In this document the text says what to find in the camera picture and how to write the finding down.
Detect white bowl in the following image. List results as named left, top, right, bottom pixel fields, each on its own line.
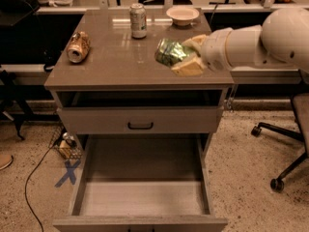
left=166, top=7, right=200, bottom=26

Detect open middle drawer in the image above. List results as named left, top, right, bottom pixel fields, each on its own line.
left=53, top=134, right=227, bottom=232

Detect black drawer handle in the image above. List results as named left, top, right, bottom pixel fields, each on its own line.
left=127, top=122, right=154, bottom=131

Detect grey drawer cabinet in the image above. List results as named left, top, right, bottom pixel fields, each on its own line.
left=43, top=7, right=235, bottom=232

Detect brown shoe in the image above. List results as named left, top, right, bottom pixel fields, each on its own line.
left=0, top=154, right=14, bottom=170

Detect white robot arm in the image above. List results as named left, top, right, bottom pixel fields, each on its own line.
left=172, top=8, right=309, bottom=76

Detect crushed green can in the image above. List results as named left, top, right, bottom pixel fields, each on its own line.
left=154, top=38, right=195, bottom=67

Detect closed top drawer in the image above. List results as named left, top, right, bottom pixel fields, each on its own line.
left=58, top=106, right=223, bottom=134

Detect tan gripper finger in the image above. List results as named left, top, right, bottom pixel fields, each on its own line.
left=171, top=54, right=204, bottom=76
left=182, top=34, right=207, bottom=53

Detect black stand left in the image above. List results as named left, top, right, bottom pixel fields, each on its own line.
left=0, top=71, right=34, bottom=140

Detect black office chair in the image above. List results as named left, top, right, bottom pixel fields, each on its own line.
left=250, top=93, right=309, bottom=193

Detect white upright soda can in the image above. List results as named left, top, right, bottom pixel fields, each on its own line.
left=129, top=3, right=147, bottom=39

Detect brown can lying sideways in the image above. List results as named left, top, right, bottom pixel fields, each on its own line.
left=67, top=31, right=91, bottom=64

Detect wire basket with items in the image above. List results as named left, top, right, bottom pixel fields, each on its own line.
left=48, top=126, right=83, bottom=160

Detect black floor cable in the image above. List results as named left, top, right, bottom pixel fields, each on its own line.
left=24, top=145, right=54, bottom=232

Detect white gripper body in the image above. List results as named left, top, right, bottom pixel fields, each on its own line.
left=200, top=28, right=232, bottom=72

